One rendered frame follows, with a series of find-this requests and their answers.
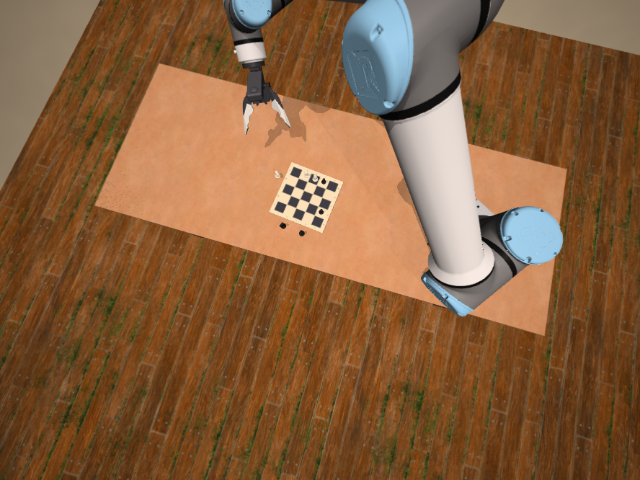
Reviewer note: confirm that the black and cream chessboard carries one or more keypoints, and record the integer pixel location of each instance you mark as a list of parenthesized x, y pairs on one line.
[(300, 199)]

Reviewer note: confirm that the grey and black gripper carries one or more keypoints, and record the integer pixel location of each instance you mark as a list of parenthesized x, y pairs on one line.
[(267, 95)]

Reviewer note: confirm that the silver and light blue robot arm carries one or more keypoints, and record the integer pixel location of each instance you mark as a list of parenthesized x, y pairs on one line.
[(403, 54)]

